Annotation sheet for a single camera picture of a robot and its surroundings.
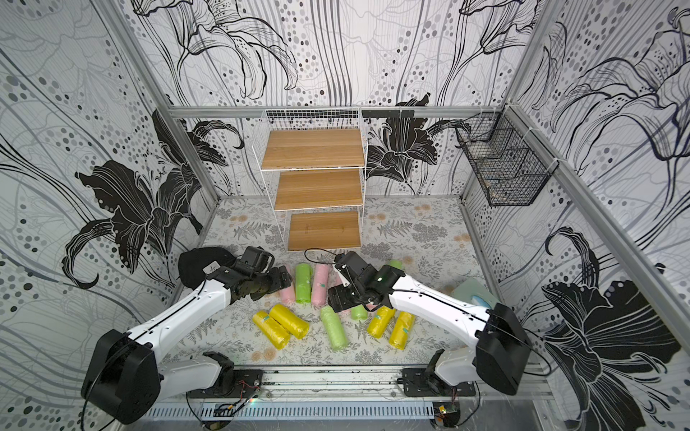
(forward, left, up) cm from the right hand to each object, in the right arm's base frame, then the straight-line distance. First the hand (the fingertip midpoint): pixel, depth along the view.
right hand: (341, 296), depth 79 cm
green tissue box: (+2, -40, -2) cm, 40 cm away
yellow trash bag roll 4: (-6, -18, -7) cm, 21 cm away
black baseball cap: (+13, +52, -2) cm, 54 cm away
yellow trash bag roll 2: (-6, +15, -6) cm, 17 cm away
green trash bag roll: (+10, +14, -6) cm, 18 cm away
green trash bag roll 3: (+16, -19, -9) cm, 27 cm away
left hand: (+5, +19, -4) cm, 20 cm away
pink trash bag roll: (+3, +18, -6) cm, 19 cm away
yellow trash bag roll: (-8, +21, -7) cm, 23 cm away
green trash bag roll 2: (-3, -5, -7) cm, 9 cm away
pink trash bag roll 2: (+7, +8, -6) cm, 12 cm away
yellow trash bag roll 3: (-6, -11, -7) cm, 15 cm away
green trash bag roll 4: (-7, +2, -9) cm, 11 cm away
